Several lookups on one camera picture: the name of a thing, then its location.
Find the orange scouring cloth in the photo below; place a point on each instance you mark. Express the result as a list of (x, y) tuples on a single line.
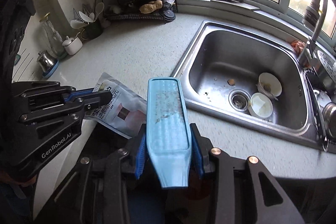
[(298, 46)]

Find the black utensil holder cup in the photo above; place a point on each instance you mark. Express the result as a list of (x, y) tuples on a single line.
[(92, 30)]

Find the steel pot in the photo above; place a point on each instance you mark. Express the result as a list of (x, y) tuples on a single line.
[(46, 61)]

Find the black round timer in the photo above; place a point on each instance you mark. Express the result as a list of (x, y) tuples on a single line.
[(169, 15)]

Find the glass jar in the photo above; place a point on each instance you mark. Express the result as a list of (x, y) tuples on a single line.
[(55, 39)]

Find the brown ginger root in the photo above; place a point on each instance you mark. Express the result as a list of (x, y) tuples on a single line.
[(151, 7)]

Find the white bowl with spoon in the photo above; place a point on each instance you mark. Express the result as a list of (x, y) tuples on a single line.
[(269, 85)]

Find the stainless steel sink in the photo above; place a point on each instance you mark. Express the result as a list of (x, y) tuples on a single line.
[(219, 72)]

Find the white ceramic condiment pot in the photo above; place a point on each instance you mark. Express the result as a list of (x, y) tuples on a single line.
[(72, 44)]

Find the light blue scrub brush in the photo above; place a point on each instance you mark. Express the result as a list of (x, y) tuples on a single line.
[(168, 134)]

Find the white plastic spoon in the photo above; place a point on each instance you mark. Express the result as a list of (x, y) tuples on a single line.
[(85, 18)]

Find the chrome faucet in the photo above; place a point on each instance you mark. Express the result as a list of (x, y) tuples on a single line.
[(313, 19)]

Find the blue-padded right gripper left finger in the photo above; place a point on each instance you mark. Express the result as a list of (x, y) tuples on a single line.
[(94, 191)]

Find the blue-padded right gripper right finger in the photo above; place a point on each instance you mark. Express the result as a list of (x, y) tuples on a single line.
[(241, 190)]

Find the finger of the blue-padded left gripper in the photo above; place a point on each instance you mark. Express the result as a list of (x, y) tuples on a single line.
[(76, 94), (89, 102)]

